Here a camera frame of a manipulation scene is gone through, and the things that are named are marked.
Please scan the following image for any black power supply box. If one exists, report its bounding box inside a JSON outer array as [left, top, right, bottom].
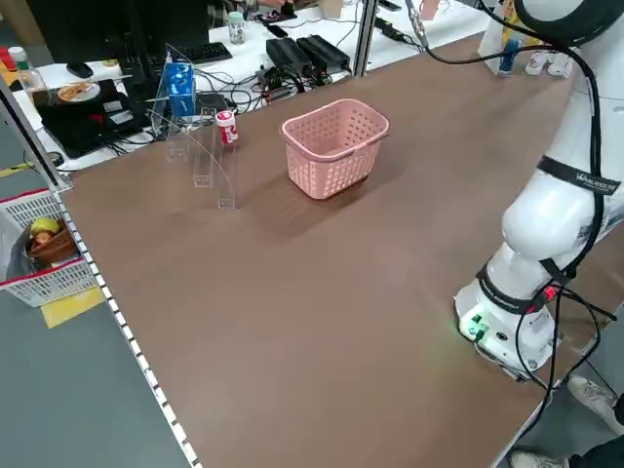
[[265, 37, 314, 75], [295, 34, 352, 70]]

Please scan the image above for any person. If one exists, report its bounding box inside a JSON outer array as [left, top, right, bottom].
[[509, 372, 624, 468]]

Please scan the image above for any black power strip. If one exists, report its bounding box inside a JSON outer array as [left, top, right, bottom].
[[373, 17, 406, 43]]

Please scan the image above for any black base cable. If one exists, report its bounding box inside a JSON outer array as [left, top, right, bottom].
[[515, 285, 618, 391]]

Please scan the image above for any tumbler with green lid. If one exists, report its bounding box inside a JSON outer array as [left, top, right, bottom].
[[227, 10, 248, 46]]

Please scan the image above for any blue bottle white cap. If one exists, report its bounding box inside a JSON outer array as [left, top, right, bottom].
[[497, 37, 521, 75]]

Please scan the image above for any white bottle pink cap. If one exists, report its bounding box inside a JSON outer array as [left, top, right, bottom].
[[548, 51, 574, 79], [525, 48, 552, 76]]

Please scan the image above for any yellow floor sheet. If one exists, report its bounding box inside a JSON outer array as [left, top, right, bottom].
[[40, 287, 106, 330]]

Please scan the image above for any brown bowl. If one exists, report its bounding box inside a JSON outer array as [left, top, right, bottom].
[[24, 218, 79, 259]]

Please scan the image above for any aluminium frame post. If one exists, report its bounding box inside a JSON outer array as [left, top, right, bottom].
[[353, 0, 379, 77]]

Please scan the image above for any black keyboard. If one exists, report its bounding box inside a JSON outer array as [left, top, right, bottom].
[[160, 42, 234, 65]]

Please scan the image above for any pink plastic basket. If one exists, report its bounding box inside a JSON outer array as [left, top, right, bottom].
[[280, 98, 391, 201]]

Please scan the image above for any small red white bottle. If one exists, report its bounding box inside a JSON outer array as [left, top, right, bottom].
[[215, 109, 239, 146]]

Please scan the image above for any clear bottle white cap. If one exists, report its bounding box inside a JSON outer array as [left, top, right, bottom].
[[7, 46, 50, 103]]

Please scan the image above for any blue milk carton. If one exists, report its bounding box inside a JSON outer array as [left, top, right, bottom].
[[163, 61, 198, 118]]

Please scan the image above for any black computer monitor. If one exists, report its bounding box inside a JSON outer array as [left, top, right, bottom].
[[26, 0, 211, 98]]

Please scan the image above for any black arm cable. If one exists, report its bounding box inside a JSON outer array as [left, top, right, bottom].
[[404, 0, 608, 293]]

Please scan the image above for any pink box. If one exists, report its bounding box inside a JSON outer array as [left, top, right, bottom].
[[419, 0, 452, 21]]

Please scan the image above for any white basket red rim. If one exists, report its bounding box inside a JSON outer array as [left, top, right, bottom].
[[0, 187, 101, 309]]

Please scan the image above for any black flat case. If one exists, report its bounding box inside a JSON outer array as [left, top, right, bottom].
[[32, 77, 150, 160]]

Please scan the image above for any yellow fruit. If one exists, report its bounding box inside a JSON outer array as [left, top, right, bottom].
[[31, 216, 62, 236]]

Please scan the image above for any aluminium frame rail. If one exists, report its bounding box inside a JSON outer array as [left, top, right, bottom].
[[0, 77, 74, 192]]

